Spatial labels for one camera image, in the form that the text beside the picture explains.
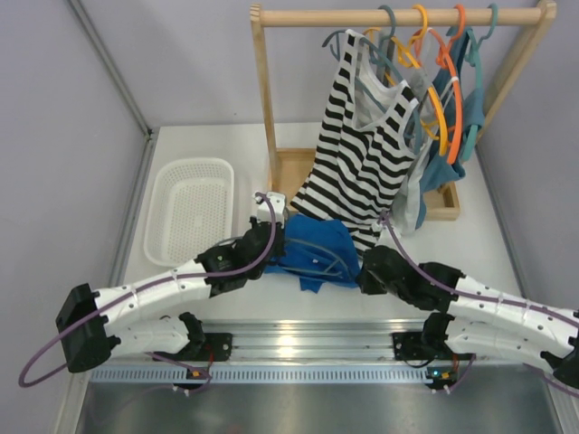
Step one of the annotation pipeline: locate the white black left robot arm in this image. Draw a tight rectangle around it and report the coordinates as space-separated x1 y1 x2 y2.
55 217 285 373

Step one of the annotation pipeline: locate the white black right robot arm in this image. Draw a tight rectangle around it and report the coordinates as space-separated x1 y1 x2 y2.
357 246 578 388

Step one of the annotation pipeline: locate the grey tank top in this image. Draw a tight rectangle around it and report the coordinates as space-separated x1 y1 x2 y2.
383 36 438 235

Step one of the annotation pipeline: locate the black white striped tank top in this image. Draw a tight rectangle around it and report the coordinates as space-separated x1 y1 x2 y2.
291 29 419 255

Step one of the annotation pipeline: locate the teal blue tank top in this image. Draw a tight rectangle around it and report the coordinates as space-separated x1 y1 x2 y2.
416 26 485 227

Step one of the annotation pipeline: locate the orange hanger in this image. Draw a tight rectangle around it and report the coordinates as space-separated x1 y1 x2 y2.
430 4 466 165

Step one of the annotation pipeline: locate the yellow hanger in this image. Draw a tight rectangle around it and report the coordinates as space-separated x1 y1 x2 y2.
377 5 449 156

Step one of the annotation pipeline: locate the white perforated plastic basket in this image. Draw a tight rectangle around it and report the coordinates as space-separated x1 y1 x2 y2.
144 157 234 267

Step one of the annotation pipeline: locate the wooden clothes rack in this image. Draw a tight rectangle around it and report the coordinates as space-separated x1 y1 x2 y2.
250 1 557 221

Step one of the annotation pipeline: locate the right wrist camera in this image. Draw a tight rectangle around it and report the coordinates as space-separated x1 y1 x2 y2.
372 215 400 250

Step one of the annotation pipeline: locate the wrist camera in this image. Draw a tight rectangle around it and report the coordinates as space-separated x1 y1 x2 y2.
254 191 288 226
372 215 400 250

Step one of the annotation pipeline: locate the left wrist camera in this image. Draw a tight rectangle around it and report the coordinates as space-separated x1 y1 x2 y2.
254 191 288 226

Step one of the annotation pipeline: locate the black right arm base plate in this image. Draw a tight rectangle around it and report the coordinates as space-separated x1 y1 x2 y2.
392 331 453 369

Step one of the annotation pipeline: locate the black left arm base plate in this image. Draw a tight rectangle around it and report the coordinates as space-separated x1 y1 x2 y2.
155 333 233 362

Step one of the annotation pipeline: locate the aluminium mounting rail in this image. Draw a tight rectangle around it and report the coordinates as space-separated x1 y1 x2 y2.
90 317 564 365

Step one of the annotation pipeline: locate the white slotted cable duct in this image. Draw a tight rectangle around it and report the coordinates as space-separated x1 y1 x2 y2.
89 364 480 383

